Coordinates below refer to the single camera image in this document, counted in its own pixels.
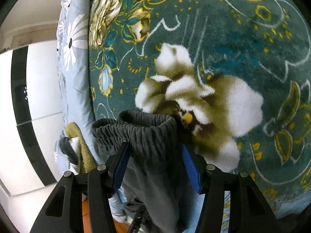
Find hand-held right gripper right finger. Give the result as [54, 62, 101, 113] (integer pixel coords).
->
[182, 144, 280, 233]

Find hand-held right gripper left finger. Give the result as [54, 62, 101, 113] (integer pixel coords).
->
[30, 142, 131, 233]

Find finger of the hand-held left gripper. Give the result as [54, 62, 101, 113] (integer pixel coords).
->
[129, 205, 149, 233]

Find dark grey pants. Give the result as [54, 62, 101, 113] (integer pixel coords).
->
[92, 109, 195, 233]

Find olive yellow garment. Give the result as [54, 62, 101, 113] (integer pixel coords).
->
[64, 123, 98, 174]

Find grey and white garment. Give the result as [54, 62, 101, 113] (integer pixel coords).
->
[59, 137, 82, 165]

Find grey-blue floral quilt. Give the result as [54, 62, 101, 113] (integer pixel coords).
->
[55, 0, 98, 166]

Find white wardrobe with black band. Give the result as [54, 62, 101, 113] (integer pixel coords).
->
[0, 41, 66, 197]

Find teal floral blanket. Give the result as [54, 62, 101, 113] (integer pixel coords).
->
[87, 0, 311, 224]

